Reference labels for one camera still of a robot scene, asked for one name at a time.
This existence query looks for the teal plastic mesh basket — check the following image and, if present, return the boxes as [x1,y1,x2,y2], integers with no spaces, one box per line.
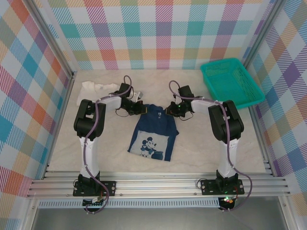
[200,58,266,110]

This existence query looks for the aluminium frame post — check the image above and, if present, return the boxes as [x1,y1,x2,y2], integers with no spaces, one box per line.
[25,0,78,80]
[239,0,286,72]

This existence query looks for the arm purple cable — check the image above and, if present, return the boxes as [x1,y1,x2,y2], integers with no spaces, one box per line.
[168,80,254,213]
[83,75,134,215]

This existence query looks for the aluminium mounting rail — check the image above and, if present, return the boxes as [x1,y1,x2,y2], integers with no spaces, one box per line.
[25,171,291,199]

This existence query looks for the white slotted cable duct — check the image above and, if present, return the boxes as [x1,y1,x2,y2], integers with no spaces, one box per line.
[37,197,221,208]

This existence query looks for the white folded t-shirt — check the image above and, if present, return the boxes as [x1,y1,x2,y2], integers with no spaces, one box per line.
[76,80,120,106]

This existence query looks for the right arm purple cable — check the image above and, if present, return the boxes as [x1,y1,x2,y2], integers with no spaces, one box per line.
[168,80,254,213]

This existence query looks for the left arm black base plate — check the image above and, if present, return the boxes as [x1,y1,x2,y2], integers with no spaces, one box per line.
[72,181,118,197]

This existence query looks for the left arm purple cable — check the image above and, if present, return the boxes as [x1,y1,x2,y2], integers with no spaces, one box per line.
[83,75,134,215]

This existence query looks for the aluminium side rail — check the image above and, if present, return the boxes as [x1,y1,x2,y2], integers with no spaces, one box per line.
[242,68,275,178]
[40,71,78,180]

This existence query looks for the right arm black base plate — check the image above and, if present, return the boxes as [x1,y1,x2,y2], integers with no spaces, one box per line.
[200,179,245,196]

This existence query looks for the grey metal panel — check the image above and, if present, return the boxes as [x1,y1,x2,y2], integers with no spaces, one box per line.
[30,207,288,230]

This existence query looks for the navy blue t-shirt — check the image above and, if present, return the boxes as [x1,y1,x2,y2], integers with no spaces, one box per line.
[126,103,180,162]

